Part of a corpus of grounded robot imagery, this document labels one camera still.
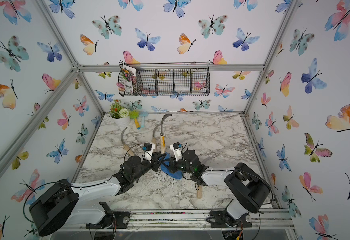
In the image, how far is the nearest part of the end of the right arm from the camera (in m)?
0.66

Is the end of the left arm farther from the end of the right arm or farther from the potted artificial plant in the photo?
the potted artificial plant

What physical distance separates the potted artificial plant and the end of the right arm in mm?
458

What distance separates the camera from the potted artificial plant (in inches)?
40.5
